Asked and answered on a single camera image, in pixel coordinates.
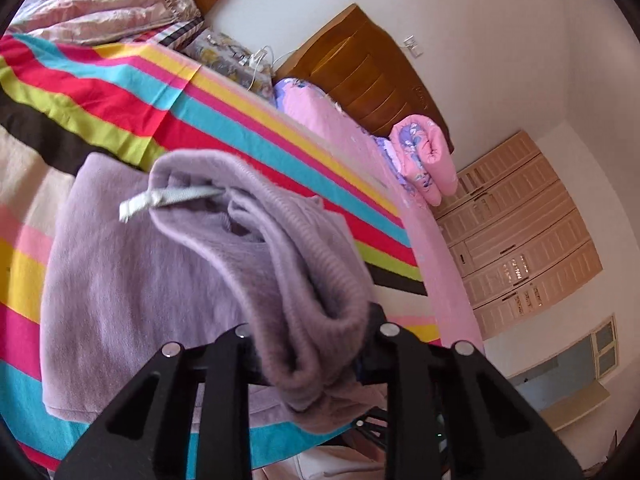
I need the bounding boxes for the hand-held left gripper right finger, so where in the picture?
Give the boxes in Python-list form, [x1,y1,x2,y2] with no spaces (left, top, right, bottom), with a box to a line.
[357,302,583,480]

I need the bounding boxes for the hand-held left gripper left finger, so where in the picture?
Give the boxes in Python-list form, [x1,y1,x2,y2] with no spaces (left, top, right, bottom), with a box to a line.
[55,324,263,480]

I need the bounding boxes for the lilac sweatshirt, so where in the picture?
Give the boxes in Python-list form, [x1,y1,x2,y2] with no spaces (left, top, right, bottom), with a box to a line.
[40,147,396,436]

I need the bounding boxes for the person's beige clothing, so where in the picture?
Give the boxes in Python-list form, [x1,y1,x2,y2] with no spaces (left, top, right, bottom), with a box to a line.
[260,442,387,480]

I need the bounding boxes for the beige louvred wardrobe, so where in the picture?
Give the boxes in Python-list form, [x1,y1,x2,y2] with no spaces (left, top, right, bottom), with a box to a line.
[434,130,603,341]

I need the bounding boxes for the beige desk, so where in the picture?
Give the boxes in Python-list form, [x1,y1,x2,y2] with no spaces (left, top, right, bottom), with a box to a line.
[539,382,612,432]

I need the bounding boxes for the rolled pink floral quilt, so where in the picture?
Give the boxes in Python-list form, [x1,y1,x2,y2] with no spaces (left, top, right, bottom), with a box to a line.
[390,114,458,206]

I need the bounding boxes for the pink bedsheet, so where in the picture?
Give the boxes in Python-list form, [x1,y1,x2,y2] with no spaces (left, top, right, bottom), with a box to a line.
[272,77,487,356]

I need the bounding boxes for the ribbed wooden headboard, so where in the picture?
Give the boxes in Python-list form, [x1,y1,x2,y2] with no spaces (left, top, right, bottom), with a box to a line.
[275,4,456,156]

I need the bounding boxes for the striped colourful blanket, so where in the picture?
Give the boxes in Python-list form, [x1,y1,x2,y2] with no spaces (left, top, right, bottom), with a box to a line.
[0,32,443,472]

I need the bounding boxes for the white charger cable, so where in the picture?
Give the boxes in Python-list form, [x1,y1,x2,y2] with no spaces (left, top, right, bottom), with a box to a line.
[239,45,277,82]

